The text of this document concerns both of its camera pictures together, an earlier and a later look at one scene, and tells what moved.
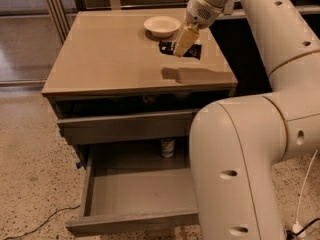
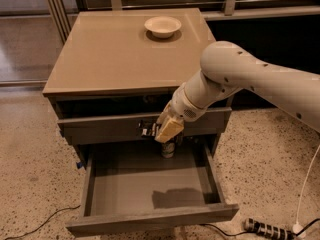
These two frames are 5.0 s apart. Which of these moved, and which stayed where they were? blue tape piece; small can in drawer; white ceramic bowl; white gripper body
Moved: white gripper body
Stayed: small can in drawer; white ceramic bowl; blue tape piece
